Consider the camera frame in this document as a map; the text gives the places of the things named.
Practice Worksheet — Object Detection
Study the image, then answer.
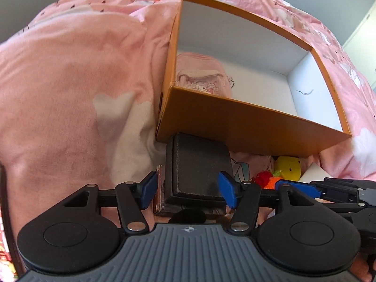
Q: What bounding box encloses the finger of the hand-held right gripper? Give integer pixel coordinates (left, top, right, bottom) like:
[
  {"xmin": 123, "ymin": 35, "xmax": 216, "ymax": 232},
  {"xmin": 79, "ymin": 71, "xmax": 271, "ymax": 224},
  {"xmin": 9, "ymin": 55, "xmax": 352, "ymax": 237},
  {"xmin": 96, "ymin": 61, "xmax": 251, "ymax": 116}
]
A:
[
  {"xmin": 316, "ymin": 199, "xmax": 368, "ymax": 215},
  {"xmin": 274, "ymin": 179, "xmax": 360, "ymax": 203}
]

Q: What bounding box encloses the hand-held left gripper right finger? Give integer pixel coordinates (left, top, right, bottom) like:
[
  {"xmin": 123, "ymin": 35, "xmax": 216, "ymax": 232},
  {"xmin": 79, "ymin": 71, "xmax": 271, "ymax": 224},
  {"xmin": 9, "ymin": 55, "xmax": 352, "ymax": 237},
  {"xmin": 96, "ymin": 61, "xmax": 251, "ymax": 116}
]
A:
[{"xmin": 218, "ymin": 171, "xmax": 317, "ymax": 236}]

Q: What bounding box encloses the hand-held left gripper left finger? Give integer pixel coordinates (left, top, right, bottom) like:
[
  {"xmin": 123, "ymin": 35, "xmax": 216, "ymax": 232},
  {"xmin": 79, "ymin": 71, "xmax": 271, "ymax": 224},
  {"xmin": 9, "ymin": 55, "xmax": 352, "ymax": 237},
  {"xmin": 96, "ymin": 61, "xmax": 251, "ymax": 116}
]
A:
[{"xmin": 63, "ymin": 171, "xmax": 159, "ymax": 235}]

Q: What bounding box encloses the black and gold gift box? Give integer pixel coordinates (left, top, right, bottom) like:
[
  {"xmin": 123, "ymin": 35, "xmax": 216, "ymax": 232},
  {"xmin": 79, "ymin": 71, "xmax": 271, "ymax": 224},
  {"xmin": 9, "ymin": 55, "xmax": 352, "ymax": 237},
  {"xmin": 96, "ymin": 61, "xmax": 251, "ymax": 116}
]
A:
[{"xmin": 153, "ymin": 133, "xmax": 234, "ymax": 216}]

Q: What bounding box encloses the orange cardboard box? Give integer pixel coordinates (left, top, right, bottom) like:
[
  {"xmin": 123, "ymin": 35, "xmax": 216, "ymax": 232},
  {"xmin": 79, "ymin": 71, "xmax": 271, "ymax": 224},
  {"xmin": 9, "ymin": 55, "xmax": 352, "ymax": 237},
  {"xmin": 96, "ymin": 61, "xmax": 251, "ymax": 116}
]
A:
[{"xmin": 155, "ymin": 0, "xmax": 352, "ymax": 157}]

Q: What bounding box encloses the person's right hand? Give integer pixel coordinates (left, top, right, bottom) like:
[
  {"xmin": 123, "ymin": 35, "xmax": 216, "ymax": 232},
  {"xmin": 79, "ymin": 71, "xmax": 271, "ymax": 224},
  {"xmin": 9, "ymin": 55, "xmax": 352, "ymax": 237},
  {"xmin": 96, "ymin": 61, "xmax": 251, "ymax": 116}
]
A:
[{"xmin": 351, "ymin": 254, "xmax": 376, "ymax": 282}]

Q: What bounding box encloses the white flat card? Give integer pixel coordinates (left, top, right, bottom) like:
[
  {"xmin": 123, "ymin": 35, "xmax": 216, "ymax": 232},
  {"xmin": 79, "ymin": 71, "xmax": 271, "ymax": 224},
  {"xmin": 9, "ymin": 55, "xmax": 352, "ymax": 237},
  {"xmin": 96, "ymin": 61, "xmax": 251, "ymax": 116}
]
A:
[{"xmin": 298, "ymin": 161, "xmax": 328, "ymax": 183}]

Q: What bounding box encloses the yellow plush toy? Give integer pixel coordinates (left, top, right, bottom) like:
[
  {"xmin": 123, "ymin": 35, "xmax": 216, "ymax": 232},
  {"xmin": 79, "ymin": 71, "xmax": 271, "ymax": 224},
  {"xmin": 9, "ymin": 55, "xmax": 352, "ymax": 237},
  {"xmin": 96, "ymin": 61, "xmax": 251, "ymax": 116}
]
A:
[{"xmin": 273, "ymin": 156, "xmax": 303, "ymax": 182}]

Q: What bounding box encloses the red and orange knitted toy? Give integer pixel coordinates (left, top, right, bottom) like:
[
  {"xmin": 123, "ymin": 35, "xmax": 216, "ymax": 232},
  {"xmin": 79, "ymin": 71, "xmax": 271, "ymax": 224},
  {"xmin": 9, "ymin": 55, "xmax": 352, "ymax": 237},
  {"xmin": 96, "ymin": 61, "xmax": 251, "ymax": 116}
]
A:
[{"xmin": 253, "ymin": 169, "xmax": 281, "ymax": 189}]

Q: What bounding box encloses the pink printed pouch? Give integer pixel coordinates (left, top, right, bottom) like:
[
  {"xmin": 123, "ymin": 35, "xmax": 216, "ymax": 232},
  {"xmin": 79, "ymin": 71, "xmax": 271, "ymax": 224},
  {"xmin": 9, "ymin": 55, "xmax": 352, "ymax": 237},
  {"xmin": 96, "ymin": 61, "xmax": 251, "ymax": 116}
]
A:
[{"xmin": 175, "ymin": 51, "xmax": 235, "ymax": 97}]

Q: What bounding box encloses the pink printed blanket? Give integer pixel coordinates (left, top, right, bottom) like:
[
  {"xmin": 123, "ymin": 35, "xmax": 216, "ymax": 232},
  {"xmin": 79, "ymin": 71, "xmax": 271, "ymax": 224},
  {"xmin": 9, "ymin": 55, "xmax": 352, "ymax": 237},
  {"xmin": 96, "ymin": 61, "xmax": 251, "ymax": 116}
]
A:
[{"xmin": 0, "ymin": 0, "xmax": 376, "ymax": 241}]

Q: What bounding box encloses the white wardrobe door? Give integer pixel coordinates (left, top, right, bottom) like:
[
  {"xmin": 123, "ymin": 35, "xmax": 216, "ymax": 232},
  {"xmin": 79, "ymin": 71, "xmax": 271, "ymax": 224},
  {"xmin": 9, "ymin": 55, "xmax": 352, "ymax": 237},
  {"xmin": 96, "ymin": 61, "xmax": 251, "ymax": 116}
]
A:
[{"xmin": 342, "ymin": 9, "xmax": 376, "ymax": 91}]

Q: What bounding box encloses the red printed packet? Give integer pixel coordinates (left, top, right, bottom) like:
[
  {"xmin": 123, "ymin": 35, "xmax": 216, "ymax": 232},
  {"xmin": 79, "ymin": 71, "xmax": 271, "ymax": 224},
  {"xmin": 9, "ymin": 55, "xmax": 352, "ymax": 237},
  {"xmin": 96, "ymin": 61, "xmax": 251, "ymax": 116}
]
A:
[{"xmin": 0, "ymin": 211, "xmax": 18, "ymax": 282}]

